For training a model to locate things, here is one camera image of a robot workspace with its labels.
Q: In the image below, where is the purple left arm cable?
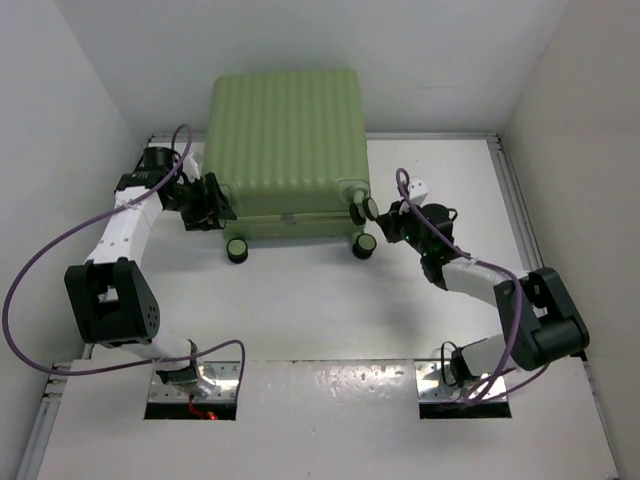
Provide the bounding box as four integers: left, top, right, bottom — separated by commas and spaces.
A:
2, 123, 246, 376

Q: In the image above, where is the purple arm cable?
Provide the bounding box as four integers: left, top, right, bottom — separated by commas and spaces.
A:
2, 123, 246, 376
395, 167, 546, 405

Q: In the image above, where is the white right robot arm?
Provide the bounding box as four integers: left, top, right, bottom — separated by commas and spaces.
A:
376, 201, 590, 388

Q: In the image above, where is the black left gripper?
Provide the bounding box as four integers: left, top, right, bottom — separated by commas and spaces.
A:
163, 172, 232, 230

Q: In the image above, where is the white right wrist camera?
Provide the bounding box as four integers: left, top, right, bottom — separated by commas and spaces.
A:
407, 176, 429, 206

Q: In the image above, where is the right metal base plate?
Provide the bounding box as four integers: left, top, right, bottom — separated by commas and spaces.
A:
414, 359, 489, 404

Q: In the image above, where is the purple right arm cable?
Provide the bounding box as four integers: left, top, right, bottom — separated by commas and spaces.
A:
395, 167, 546, 405

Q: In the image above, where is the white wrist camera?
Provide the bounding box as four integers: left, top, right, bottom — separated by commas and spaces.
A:
407, 176, 429, 206
183, 152, 202, 183

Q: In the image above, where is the metal base plate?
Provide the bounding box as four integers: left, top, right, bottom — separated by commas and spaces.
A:
147, 361, 240, 404
414, 359, 489, 404

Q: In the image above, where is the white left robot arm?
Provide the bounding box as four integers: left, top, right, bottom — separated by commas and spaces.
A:
64, 147, 236, 397

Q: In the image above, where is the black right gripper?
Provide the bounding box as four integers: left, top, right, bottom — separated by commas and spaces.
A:
380, 198, 432, 257

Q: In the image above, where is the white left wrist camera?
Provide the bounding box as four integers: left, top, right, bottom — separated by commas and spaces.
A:
183, 152, 202, 183

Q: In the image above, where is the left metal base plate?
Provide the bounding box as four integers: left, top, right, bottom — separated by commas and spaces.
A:
147, 361, 240, 404

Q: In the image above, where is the green suitcase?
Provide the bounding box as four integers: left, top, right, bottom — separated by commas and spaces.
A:
203, 67, 377, 264

